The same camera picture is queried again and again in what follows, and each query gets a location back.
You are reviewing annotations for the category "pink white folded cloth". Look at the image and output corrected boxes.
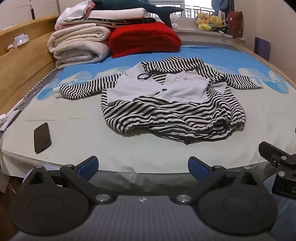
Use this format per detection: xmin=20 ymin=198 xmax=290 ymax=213
xmin=54 ymin=0 xmax=96 ymax=29

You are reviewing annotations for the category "yellow bear plush toy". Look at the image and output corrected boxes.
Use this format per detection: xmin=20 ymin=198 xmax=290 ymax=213
xmin=208 ymin=15 xmax=224 ymax=29

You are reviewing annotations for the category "white folded sheet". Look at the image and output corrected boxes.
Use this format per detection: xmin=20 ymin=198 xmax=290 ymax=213
xmin=62 ymin=8 xmax=148 ymax=26

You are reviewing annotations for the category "tissue pack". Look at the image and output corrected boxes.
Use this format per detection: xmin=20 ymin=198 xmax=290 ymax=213
xmin=13 ymin=34 xmax=29 ymax=48

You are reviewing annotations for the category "black smartphone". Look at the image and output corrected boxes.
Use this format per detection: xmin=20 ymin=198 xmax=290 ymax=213
xmin=34 ymin=122 xmax=52 ymax=154

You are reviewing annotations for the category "white cable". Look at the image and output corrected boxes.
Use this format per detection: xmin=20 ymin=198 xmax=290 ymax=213
xmin=20 ymin=85 xmax=45 ymax=110

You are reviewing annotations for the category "white power strip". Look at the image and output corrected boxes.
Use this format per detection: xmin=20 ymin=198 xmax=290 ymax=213
xmin=0 ymin=113 xmax=9 ymax=133

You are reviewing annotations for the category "white window ledge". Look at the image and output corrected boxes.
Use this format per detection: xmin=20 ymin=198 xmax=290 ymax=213
xmin=172 ymin=28 xmax=246 ymax=44

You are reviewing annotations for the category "blue hanging cloth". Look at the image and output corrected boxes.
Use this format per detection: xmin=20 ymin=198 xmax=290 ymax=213
xmin=211 ymin=0 xmax=232 ymax=11

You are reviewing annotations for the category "black white striped hooded top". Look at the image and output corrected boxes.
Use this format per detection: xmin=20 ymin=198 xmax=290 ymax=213
xmin=54 ymin=57 xmax=264 ymax=145

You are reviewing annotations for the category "dark red plush bag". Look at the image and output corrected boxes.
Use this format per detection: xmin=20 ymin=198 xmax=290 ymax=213
xmin=227 ymin=10 xmax=244 ymax=39

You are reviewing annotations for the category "red folded blanket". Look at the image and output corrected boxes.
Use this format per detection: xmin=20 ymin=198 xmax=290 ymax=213
xmin=108 ymin=22 xmax=182 ymax=59

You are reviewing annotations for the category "dark teal shark plush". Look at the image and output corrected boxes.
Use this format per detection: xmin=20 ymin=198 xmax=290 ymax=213
xmin=91 ymin=0 xmax=184 ymax=28

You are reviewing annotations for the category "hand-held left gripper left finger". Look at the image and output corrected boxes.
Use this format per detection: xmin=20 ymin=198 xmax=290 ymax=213
xmin=22 ymin=156 xmax=116 ymax=205

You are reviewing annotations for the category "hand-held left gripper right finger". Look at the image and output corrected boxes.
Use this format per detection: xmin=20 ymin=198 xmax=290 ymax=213
xmin=170 ymin=156 xmax=265 ymax=205

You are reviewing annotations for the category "balcony railing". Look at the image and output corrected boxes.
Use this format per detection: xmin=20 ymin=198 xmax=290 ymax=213
xmin=185 ymin=6 xmax=216 ymax=18

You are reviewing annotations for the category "blue white leaf-print bedsheet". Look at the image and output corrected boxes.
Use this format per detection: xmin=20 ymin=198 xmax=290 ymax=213
xmin=0 ymin=42 xmax=296 ymax=193

